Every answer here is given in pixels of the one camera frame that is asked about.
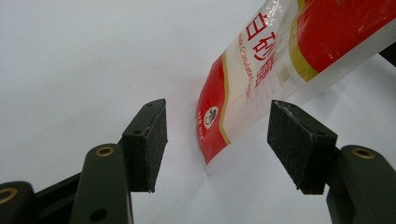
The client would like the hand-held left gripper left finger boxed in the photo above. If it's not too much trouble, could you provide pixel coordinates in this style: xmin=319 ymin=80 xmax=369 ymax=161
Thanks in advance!
xmin=69 ymin=98 xmax=168 ymax=224

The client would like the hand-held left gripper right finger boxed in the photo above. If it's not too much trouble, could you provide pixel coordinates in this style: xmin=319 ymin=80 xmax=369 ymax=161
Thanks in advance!
xmin=266 ymin=100 xmax=396 ymax=224

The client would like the red and white sugar bag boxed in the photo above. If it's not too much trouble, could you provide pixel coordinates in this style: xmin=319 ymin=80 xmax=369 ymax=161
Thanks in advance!
xmin=195 ymin=0 xmax=396 ymax=166

